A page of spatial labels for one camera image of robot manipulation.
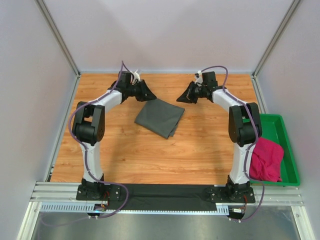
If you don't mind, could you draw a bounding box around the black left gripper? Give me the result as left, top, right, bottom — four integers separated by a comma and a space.
126, 80, 156, 103

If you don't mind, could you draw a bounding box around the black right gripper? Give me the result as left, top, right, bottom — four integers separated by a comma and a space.
175, 81, 206, 105

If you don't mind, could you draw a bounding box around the grey t-shirt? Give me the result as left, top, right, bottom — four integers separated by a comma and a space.
134, 98, 185, 139

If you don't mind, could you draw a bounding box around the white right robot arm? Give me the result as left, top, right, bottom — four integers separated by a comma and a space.
176, 71, 262, 202

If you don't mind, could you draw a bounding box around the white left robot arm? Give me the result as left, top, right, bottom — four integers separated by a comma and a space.
68, 70, 157, 201

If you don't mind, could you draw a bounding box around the green plastic tray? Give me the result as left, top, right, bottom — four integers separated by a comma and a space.
260, 113, 301, 187

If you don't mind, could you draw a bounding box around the pink t-shirt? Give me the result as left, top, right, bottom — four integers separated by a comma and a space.
249, 137, 284, 183

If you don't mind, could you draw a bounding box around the left aluminium corner post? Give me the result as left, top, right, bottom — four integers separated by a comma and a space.
35, 0, 81, 77

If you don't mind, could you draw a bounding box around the aluminium corner post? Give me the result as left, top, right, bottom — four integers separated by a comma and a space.
35, 0, 81, 77
251, 0, 303, 79

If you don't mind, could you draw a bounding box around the right aluminium corner post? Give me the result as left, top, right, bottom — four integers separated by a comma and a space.
251, 0, 303, 79

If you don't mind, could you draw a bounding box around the aluminium frame rail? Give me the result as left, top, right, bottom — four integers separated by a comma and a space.
30, 182, 304, 207

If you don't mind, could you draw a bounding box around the grey slotted cable duct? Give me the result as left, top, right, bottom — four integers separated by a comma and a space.
39, 201, 230, 216

